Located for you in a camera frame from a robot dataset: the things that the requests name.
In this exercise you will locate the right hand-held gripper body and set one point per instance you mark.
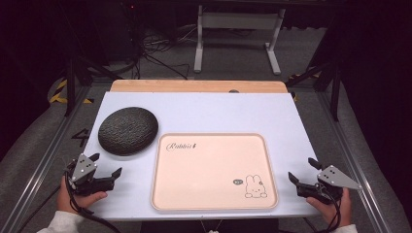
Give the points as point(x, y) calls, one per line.
point(335, 178)

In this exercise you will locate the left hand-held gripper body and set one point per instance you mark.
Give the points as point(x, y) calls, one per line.
point(85, 168)

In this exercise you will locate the person's right hand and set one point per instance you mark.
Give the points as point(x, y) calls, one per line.
point(328, 210)

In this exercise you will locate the person's left hand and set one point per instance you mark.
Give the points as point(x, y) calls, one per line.
point(66, 200)

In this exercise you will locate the black tape floor mark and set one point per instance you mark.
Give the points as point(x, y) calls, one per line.
point(81, 136)

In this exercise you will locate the black metal stand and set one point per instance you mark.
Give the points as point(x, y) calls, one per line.
point(335, 93)
point(70, 87)

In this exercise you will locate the yellow black floor tape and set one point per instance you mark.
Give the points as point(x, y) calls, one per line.
point(58, 93)

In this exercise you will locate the pink rectangular tray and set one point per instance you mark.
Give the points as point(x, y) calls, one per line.
point(213, 171)

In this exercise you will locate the white table board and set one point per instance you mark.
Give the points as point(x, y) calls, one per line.
point(210, 113)

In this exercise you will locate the grey metal rail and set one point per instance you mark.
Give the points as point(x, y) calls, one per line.
point(42, 168)
point(356, 168)

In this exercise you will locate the white metal table frame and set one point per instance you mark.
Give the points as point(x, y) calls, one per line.
point(199, 48)

